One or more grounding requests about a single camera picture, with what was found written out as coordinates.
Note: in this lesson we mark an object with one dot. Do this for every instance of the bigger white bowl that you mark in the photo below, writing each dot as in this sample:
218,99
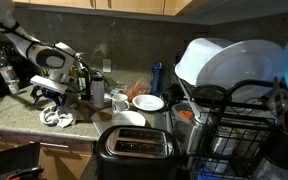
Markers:
148,102

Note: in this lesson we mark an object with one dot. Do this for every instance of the white cutting board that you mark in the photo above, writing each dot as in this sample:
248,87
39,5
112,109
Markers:
100,126

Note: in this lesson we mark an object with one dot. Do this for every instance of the orange plastic bag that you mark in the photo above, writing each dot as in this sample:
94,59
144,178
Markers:
137,88

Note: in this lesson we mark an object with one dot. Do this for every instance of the white towel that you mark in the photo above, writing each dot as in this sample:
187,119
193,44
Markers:
55,117

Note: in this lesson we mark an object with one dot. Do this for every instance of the clear plastic food container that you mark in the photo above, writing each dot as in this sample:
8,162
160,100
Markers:
184,115

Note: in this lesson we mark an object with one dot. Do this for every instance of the large white plate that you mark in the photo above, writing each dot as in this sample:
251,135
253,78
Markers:
244,63

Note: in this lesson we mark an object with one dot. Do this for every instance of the black utensil cup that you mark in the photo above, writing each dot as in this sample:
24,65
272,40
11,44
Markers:
284,150

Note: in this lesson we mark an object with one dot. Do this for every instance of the stainless steel tumbler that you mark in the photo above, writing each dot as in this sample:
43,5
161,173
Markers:
194,133

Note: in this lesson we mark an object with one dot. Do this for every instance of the black toaster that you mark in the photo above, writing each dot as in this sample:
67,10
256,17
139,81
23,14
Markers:
140,166

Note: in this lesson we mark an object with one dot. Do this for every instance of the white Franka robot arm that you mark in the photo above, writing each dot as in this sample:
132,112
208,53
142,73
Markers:
17,40

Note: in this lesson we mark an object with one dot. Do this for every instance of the white plastic tub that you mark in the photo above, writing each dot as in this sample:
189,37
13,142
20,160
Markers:
192,63

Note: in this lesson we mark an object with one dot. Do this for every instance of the wooden spoon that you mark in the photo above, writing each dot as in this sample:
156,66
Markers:
104,116

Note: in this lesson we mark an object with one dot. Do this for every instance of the wooden upper cabinets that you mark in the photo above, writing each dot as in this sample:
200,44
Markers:
117,5

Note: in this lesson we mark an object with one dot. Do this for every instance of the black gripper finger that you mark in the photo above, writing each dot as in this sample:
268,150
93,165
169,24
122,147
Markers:
60,104
36,96

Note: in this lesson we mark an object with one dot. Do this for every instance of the blue bottle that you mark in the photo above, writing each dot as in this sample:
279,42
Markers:
156,80

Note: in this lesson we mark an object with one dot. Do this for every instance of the black case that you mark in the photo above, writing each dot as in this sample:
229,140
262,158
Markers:
10,160

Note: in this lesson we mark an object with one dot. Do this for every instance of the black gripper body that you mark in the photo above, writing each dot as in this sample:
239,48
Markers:
52,95

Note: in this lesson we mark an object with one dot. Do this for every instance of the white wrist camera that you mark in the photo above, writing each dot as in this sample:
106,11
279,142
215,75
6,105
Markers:
49,84

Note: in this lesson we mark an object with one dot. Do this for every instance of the wooden base cabinet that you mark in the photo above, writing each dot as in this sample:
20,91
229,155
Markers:
67,163

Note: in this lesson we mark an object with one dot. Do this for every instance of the clear plastic water bottle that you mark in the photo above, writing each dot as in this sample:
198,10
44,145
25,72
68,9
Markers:
7,75

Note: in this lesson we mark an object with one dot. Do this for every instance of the black round strainer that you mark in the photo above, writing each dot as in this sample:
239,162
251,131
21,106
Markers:
210,95

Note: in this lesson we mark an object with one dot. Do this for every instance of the shiny steel utensil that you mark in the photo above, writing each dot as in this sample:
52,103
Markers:
279,100

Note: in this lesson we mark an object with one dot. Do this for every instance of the white wall outlet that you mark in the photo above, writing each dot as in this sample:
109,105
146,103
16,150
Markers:
107,65

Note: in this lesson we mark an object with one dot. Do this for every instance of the white Stanford water bottle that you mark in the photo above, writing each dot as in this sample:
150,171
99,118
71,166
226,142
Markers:
98,93

